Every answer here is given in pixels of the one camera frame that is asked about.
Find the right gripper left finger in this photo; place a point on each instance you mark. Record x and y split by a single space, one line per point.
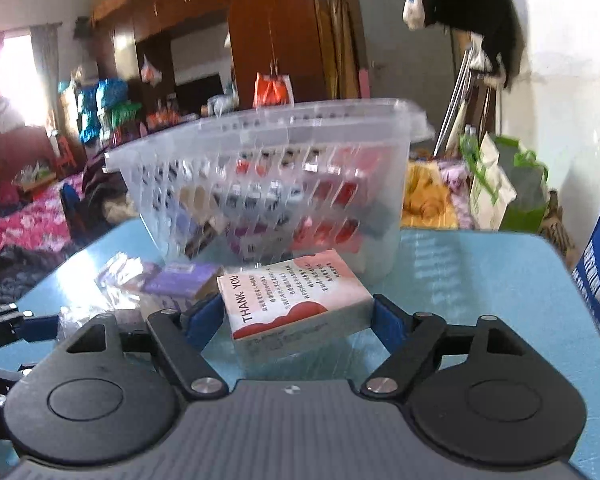
179 340

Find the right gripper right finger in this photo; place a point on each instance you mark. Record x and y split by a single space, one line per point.
412 341

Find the pink thank you box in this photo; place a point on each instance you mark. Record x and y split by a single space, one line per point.
293 306

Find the clear plastic perforated basket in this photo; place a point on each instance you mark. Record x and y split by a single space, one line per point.
267 185

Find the purple small box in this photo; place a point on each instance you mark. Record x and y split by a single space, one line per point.
179 286

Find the crumpled clear plastic bag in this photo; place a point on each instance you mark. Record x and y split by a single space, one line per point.
118 289

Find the pink floral bedspread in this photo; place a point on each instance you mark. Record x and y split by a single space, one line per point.
41 224

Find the dark clothes pile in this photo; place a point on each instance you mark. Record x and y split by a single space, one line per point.
103 200

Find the green white shopping bag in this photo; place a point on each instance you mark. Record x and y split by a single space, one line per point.
508 184

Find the red white plastic bag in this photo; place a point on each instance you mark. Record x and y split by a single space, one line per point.
272 90

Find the grey metal door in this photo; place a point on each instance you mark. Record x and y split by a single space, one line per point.
415 65

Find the dark red wooden wardrobe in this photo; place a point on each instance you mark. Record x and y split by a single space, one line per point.
157 46

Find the white black hanging garment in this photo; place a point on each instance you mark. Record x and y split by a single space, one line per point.
492 20

